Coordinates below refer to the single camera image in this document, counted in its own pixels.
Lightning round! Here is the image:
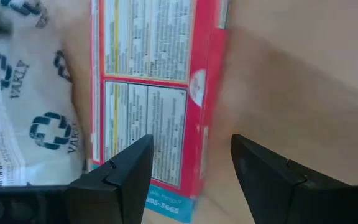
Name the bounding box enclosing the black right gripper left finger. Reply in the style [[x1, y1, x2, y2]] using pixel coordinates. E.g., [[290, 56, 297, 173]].
[[67, 134, 154, 224]]

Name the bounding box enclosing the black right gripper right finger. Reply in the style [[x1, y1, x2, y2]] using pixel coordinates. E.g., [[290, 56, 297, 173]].
[[230, 134, 358, 224]]

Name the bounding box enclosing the red medicine box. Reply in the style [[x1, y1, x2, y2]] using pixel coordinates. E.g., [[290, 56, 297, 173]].
[[89, 0, 229, 224]]

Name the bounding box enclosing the white cross-printed package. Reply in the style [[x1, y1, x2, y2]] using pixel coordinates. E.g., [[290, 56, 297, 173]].
[[0, 0, 88, 187]]

